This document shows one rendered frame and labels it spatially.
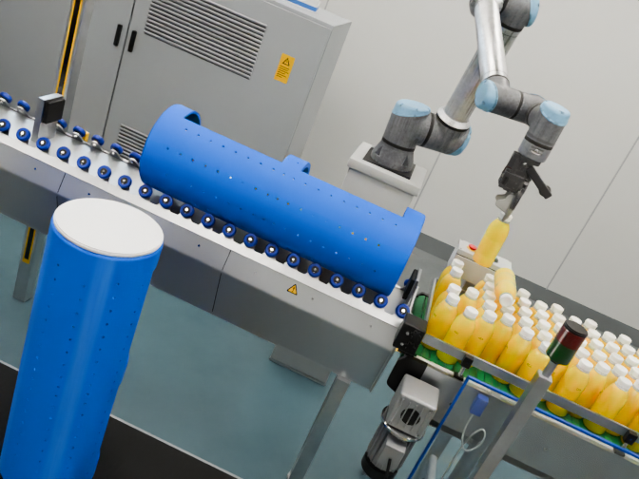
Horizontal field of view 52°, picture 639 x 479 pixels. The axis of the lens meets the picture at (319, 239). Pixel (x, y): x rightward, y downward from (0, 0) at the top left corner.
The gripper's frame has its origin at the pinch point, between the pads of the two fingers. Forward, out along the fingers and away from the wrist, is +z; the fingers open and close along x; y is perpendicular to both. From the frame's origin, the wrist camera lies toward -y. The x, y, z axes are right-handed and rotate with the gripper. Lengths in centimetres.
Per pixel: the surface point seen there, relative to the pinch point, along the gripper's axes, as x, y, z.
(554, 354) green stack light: 52, -19, 12
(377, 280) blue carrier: 26.5, 28.5, 26.9
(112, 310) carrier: 73, 87, 43
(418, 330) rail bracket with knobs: 37.4, 12.2, 30.5
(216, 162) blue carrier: 26, 88, 14
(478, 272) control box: -10.5, -2.8, 25.5
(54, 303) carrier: 78, 101, 46
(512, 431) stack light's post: 51, -21, 39
